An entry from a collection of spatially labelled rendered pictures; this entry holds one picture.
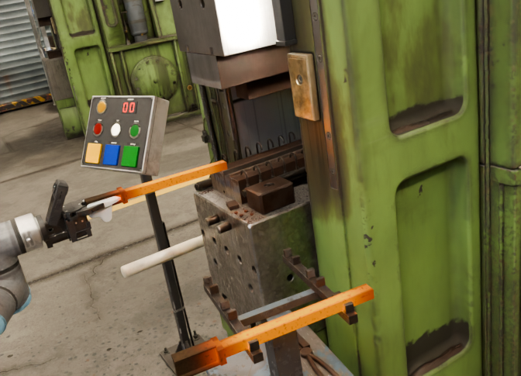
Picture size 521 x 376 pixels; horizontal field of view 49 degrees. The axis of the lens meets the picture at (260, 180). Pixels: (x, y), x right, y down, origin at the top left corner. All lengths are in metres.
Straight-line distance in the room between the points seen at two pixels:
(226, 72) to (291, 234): 0.50
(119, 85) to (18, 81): 3.34
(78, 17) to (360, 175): 5.46
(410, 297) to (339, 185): 0.45
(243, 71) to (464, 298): 0.98
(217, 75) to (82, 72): 5.09
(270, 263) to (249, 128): 0.54
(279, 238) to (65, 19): 5.19
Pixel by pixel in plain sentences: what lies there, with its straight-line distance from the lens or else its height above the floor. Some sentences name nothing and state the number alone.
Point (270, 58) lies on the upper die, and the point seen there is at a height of 1.32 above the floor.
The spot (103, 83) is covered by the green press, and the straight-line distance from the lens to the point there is 6.71.
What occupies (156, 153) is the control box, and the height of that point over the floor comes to 1.00.
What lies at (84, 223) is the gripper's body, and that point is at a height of 1.04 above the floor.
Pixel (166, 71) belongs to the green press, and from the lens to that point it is 6.69.
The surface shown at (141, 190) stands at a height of 1.07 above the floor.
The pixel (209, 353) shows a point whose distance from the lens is 1.12.
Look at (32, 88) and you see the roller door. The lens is 9.73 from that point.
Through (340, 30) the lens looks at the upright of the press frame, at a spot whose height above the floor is 1.41.
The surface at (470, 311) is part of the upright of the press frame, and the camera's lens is 1.94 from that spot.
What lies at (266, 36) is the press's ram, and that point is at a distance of 1.62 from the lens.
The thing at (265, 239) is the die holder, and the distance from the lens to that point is 1.63.
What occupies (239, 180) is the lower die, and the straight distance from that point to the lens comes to 1.70.
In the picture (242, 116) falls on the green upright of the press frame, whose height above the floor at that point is 1.10.
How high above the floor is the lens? 1.59
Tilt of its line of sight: 21 degrees down
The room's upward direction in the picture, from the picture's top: 9 degrees counter-clockwise
